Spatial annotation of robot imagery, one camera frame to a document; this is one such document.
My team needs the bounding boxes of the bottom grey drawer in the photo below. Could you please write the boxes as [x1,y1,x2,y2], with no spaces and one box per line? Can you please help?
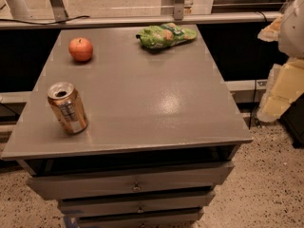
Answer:
[77,208,202,228]

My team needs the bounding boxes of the green chip bag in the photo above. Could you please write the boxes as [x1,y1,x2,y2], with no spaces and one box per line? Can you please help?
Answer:
[136,23,197,49]

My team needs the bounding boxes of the white pipe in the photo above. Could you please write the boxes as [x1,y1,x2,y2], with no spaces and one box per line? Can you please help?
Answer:
[5,0,30,20]

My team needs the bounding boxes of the grey drawer cabinet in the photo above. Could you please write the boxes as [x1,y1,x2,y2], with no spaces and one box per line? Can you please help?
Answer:
[0,24,254,228]

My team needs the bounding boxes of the grey drawer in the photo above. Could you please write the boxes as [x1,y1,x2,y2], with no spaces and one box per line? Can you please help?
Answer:
[28,161,234,200]
[77,208,202,228]
[59,189,215,218]

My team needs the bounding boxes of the top grey drawer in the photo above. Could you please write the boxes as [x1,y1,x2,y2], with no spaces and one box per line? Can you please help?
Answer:
[28,161,234,200]

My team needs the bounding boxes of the middle grey drawer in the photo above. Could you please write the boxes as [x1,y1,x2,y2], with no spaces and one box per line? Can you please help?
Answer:
[59,189,215,218]

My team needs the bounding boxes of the orange soda can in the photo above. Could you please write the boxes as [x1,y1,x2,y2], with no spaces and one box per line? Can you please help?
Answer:
[47,82,88,135]

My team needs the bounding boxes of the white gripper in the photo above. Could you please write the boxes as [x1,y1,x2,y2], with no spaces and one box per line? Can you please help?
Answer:
[256,15,304,123]

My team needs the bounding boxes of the red apple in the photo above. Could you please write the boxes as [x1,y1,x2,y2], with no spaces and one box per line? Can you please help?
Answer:
[68,37,93,62]

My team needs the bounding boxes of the middle metal bracket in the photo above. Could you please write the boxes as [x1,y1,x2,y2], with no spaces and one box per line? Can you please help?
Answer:
[173,0,184,20]

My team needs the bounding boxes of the metal bracket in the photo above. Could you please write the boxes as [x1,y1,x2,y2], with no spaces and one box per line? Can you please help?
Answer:
[173,0,184,20]
[49,0,68,23]

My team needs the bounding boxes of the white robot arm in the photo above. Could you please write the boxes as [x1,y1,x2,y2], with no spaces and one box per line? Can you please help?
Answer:
[256,0,304,123]

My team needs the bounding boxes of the black cable on rail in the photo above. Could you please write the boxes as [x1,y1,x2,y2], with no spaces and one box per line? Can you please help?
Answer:
[0,14,91,26]

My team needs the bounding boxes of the left metal bracket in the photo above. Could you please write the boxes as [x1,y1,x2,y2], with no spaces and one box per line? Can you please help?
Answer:
[49,0,68,23]

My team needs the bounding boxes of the grey metal rail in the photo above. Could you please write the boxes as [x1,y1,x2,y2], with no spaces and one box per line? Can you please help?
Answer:
[0,11,281,30]

